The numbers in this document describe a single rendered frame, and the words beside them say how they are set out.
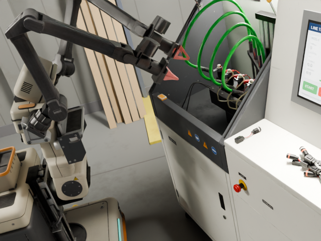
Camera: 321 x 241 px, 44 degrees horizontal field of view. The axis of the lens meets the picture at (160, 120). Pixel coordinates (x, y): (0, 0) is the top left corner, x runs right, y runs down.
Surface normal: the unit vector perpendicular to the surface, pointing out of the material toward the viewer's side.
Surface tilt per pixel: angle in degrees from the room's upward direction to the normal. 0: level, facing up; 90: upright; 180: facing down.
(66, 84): 90
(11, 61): 90
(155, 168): 0
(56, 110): 93
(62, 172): 90
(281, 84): 76
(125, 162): 0
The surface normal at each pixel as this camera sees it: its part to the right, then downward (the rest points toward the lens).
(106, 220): -0.22, -0.82
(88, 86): 0.15, 0.51
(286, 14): -0.88, 0.21
